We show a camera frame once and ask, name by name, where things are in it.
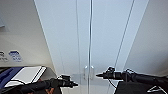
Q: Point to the white flat board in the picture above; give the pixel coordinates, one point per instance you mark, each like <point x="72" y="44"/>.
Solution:
<point x="28" y="72"/>

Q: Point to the white wardrobe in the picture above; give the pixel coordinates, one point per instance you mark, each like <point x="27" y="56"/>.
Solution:
<point x="145" y="13"/>

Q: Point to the orange frame stand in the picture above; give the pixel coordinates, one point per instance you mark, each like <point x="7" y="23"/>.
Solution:
<point x="51" y="90"/>

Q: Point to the blue and white wall sign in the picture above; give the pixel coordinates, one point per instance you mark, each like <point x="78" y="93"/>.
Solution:
<point x="15" y="56"/>

